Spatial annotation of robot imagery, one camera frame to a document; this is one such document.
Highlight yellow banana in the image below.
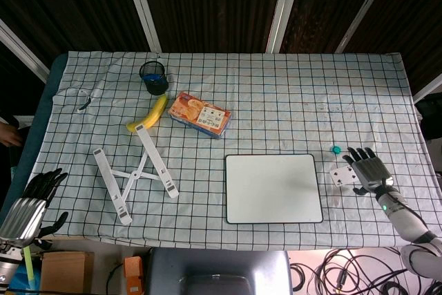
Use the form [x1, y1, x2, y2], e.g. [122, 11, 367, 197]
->
[126, 93, 170, 133]

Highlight orange cracker box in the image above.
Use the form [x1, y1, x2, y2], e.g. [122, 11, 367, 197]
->
[168, 91, 232, 140]

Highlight brown cardboard box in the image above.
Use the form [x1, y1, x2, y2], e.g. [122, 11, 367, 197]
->
[40, 251, 95, 294]

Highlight black mesh pen cup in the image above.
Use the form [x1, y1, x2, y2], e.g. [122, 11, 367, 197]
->
[139, 60, 170, 96]

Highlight tangled black floor cables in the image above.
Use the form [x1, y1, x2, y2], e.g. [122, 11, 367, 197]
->
[289, 248, 442, 295]

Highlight person's hand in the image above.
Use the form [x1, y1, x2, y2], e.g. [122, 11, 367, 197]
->
[0, 121, 24, 148]

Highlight small black white cable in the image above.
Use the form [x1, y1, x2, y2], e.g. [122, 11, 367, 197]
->
[76, 89, 92, 113]

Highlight black bag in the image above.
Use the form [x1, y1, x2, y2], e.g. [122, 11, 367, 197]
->
[414, 93, 442, 140]

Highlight playing card four of spades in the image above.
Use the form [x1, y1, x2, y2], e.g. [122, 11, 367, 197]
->
[329, 166, 360, 187]

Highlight green strap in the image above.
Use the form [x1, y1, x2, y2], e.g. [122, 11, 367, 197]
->
[23, 245, 37, 284]

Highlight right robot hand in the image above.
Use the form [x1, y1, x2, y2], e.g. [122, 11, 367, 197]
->
[342, 146, 395, 196]

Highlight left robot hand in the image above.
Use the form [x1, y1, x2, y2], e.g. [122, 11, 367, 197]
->
[0, 167, 70, 250]

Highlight white folding laptop stand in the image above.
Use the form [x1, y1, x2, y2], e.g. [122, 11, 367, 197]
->
[92, 124, 180, 226]

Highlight white checkered tablecloth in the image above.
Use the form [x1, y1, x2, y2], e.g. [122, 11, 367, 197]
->
[29, 50, 442, 251]

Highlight white rectangular board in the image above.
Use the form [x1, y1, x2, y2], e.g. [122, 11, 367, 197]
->
[224, 153, 324, 225]

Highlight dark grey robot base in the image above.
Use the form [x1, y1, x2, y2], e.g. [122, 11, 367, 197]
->
[143, 247, 294, 295]

